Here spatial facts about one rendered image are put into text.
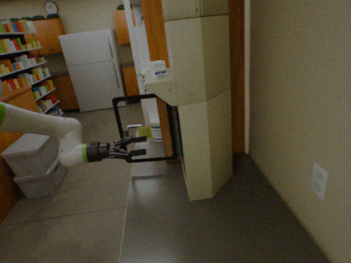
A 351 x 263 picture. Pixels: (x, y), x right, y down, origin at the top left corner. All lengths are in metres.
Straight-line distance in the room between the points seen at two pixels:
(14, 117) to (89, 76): 5.01
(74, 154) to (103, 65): 4.85
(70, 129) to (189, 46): 0.66
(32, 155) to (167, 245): 2.30
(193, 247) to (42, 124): 0.78
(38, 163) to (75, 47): 3.50
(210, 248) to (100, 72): 5.34
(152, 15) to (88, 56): 4.78
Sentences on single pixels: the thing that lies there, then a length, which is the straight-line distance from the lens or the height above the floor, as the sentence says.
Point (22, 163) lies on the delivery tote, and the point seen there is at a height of 0.50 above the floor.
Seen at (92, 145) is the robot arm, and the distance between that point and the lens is 1.15.
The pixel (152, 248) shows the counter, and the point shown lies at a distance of 1.00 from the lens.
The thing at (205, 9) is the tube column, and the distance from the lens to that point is 0.92.
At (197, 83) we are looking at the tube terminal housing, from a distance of 0.91.
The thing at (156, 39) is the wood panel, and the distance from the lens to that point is 1.25.
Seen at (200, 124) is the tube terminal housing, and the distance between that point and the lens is 0.96.
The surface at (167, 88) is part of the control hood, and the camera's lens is 0.90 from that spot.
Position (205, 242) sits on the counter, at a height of 0.94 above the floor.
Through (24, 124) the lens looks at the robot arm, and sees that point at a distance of 1.10.
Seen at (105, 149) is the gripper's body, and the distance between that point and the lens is 1.13.
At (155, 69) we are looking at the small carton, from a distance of 0.97.
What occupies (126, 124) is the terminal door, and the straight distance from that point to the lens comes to 1.32.
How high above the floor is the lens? 1.69
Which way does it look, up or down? 24 degrees down
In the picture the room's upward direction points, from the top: 7 degrees counter-clockwise
